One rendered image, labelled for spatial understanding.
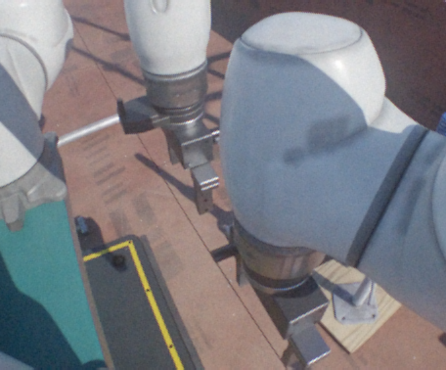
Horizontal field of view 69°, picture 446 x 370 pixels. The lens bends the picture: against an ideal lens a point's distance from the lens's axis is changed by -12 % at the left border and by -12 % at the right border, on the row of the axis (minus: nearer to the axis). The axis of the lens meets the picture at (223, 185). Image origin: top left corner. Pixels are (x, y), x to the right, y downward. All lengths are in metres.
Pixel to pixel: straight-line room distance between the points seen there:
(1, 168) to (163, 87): 0.27
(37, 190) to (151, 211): 0.92
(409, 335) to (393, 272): 1.12
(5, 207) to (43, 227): 0.07
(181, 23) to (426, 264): 0.36
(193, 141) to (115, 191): 1.12
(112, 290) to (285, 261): 0.71
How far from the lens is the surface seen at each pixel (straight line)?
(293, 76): 0.18
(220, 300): 1.25
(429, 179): 0.19
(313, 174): 0.20
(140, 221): 1.47
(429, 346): 1.34
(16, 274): 0.56
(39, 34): 0.66
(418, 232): 0.19
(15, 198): 0.61
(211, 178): 0.53
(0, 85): 0.54
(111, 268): 0.99
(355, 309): 1.26
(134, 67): 2.48
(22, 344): 0.51
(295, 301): 0.37
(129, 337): 0.90
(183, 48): 0.45
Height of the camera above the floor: 1.14
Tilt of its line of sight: 47 degrees down
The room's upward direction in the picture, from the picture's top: 3 degrees counter-clockwise
